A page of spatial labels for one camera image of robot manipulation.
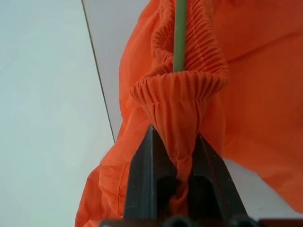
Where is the orange cloth garment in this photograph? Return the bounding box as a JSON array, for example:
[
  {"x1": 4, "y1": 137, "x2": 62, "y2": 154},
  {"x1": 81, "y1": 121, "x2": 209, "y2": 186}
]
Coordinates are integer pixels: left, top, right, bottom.
[{"x1": 74, "y1": 0, "x2": 303, "y2": 227}]

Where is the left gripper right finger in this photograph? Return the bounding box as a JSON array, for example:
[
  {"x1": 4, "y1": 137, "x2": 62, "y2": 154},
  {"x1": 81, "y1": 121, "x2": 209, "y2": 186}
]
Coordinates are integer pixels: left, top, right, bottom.
[{"x1": 188, "y1": 133, "x2": 247, "y2": 220}]

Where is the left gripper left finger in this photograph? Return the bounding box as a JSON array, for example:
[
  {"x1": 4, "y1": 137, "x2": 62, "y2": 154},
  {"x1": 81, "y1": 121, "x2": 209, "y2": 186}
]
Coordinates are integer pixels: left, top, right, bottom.
[{"x1": 123, "y1": 124, "x2": 178, "y2": 220}]

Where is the olive green wire hanger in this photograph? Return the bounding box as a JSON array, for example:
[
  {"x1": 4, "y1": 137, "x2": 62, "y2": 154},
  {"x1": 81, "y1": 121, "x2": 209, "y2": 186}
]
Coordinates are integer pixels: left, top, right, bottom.
[{"x1": 172, "y1": 0, "x2": 188, "y2": 72}]

